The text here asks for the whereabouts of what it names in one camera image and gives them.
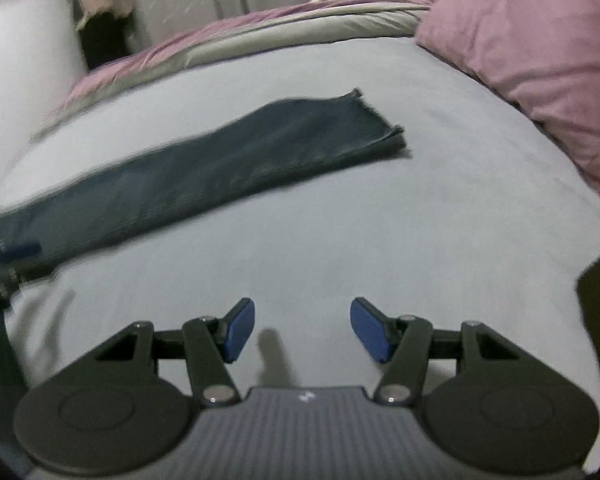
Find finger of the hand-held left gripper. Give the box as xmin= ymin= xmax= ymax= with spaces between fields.
xmin=0 ymin=241 xmax=43 ymax=267
xmin=0 ymin=264 xmax=59 ymax=303

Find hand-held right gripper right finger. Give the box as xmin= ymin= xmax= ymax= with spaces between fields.
xmin=350 ymin=297 xmax=521 ymax=405

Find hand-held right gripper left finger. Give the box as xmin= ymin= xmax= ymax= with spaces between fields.
xmin=95 ymin=297 xmax=257 ymax=406

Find dark blue jeans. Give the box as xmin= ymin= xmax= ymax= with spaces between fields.
xmin=0 ymin=89 xmax=407 ymax=282

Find light grey bed sheet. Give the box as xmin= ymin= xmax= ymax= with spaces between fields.
xmin=0 ymin=35 xmax=600 ymax=471

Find pink and grey duvet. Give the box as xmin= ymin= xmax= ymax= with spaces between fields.
xmin=55 ymin=0 xmax=446 ymax=112

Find pink pillow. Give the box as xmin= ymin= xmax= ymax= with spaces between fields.
xmin=415 ymin=0 xmax=600 ymax=212

